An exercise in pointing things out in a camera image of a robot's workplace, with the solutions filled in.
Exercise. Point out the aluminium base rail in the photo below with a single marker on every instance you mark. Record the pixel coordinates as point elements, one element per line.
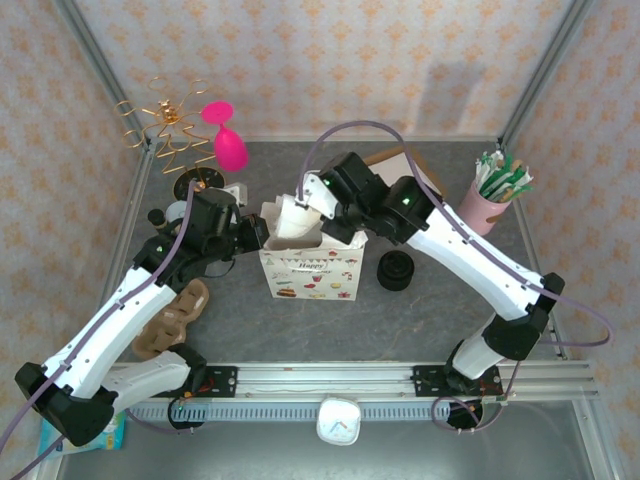
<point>320,377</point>

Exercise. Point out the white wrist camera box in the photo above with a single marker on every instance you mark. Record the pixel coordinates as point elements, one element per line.
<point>320,195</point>
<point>236,194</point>

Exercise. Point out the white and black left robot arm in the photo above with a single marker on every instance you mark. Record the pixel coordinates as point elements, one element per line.
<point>110,320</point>

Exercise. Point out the small dark bottle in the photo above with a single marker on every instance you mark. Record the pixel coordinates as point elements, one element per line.
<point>156,218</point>

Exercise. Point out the white paper napkin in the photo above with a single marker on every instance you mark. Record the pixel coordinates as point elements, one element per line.
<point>292,217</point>

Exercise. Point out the stack of white napkins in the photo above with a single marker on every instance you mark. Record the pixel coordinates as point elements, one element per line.
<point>395,165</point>

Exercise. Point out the white round lid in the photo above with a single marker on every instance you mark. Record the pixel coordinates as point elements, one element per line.
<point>174,212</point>

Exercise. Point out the white printed paper gift bag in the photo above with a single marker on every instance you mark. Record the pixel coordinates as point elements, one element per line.
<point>312,277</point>

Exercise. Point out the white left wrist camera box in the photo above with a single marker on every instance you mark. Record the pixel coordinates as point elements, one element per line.
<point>236,194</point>

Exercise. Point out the pink wine glass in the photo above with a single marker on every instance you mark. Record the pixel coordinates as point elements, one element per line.
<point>231,150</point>

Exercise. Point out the brown pulp cup carrier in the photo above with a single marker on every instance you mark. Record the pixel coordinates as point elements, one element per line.
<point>195,297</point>

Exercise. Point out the white square timer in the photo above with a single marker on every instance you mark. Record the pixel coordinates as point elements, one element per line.
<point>338,420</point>

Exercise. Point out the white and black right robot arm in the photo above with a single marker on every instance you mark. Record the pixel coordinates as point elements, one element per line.
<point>475,260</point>

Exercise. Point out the stack of black cup lids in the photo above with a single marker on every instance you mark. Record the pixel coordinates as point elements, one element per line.
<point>396,270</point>

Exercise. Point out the white paper napkins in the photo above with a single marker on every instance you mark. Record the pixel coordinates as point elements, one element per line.
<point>382,154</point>

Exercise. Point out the pink cup holder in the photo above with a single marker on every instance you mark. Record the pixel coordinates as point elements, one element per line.
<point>482,207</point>

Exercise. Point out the white stick packet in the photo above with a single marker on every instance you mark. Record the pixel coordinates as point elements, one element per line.
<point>495,167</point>
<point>482,172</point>

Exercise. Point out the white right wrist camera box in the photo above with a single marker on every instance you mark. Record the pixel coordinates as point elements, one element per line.
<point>320,195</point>

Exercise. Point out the blue wet wipes pack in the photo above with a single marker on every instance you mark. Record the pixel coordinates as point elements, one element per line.
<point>112,430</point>

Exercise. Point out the aluminium frame post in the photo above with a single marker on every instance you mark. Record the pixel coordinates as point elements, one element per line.
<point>95,65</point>
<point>545,65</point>

